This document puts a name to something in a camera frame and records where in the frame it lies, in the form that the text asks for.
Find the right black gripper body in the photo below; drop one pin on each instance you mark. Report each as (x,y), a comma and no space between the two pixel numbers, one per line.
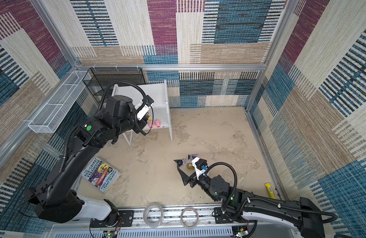
(204,183)

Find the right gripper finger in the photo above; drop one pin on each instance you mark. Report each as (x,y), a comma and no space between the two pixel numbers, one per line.
(183,175)
(188,180)

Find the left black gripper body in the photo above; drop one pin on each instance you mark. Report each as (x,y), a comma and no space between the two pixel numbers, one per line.
(138,126)

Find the pink pig toy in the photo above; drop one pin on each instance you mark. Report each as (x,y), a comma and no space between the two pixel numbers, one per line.
(151,124)
(157,123)

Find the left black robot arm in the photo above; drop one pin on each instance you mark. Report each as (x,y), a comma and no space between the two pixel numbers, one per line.
(53,198)

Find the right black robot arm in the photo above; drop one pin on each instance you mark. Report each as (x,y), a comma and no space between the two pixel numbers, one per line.
(237,204)

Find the white two-tier shelf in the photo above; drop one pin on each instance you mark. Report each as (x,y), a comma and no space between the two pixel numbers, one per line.
(159,93)

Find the olive green figure toy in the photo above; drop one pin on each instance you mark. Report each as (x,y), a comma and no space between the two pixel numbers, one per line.
(190,166)

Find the black purple bat toy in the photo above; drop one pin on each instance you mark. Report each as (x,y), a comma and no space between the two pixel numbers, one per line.
(180,162)

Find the purple figure toy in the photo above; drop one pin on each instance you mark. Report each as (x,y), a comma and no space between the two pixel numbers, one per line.
(192,156)

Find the clear tape roll right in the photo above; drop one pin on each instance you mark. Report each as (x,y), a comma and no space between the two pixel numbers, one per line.
(189,218)

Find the clear tape roll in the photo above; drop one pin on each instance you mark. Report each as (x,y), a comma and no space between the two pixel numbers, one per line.
(153,215)
(189,218)

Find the clear tape roll left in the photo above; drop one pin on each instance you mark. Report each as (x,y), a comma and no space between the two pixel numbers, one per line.
(153,215)

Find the colourful children's book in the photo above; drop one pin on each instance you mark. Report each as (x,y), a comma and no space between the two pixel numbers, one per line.
(100,174)

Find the yellow glue tube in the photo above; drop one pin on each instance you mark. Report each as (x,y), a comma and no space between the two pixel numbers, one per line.
(270,191)

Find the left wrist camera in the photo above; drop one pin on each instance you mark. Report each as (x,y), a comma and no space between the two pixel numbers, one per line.
(143,107)

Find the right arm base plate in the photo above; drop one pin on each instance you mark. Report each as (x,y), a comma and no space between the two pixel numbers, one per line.
(225,218)

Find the black wire mesh rack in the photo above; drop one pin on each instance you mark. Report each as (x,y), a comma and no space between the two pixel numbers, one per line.
(97,79)

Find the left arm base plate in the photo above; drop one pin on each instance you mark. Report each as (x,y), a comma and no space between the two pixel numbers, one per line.
(124,218)

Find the white wire mesh basket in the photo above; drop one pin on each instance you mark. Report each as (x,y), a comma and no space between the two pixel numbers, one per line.
(51,115)

